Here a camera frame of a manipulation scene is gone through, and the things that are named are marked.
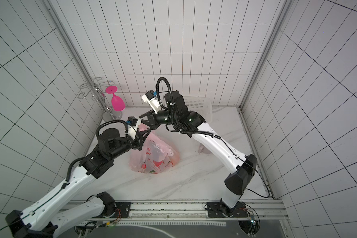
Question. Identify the aluminium rail frame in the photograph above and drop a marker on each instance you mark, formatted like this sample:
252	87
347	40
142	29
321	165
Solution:
165	199

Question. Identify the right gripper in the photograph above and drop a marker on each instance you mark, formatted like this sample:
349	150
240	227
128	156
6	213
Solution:
150	119

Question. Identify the white plastic basket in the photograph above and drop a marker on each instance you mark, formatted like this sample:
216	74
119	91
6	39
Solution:
201	105

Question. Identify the pink wine glass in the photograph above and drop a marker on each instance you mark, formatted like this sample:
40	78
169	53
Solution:
117	102

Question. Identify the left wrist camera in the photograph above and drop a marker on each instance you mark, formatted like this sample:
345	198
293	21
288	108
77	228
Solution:
133	124

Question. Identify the silver glass rack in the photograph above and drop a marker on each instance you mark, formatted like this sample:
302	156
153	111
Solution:
96	88

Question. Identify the lilac mug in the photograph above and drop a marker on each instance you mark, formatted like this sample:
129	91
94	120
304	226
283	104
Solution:
203	149

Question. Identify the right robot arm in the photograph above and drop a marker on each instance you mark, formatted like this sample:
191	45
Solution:
242	168

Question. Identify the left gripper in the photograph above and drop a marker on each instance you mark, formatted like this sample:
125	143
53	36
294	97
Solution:
141	135

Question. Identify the pink plastic bag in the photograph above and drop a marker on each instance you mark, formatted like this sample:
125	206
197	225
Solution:
156	156

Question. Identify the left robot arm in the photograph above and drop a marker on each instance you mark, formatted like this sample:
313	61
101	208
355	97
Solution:
44	219

